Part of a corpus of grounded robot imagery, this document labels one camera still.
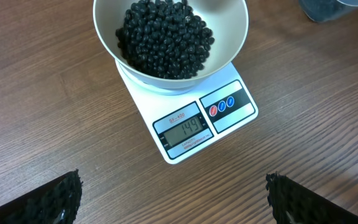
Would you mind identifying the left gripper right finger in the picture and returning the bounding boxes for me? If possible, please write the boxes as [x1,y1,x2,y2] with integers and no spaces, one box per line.
[265,173,358,224]

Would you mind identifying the white round bowl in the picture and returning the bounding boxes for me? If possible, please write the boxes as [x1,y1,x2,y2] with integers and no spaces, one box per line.
[93,0,249,89]

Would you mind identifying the white digital kitchen scale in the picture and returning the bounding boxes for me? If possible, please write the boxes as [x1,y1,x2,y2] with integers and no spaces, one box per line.
[116,63,259,164]

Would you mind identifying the black beans in bowl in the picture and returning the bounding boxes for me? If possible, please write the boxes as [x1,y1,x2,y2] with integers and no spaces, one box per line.
[116,0,215,80]

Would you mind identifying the clear plastic container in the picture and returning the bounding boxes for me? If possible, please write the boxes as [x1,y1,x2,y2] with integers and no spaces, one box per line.
[298,0,358,23]

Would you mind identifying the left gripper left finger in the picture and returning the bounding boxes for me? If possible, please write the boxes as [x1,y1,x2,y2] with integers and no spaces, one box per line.
[0,169,83,224]

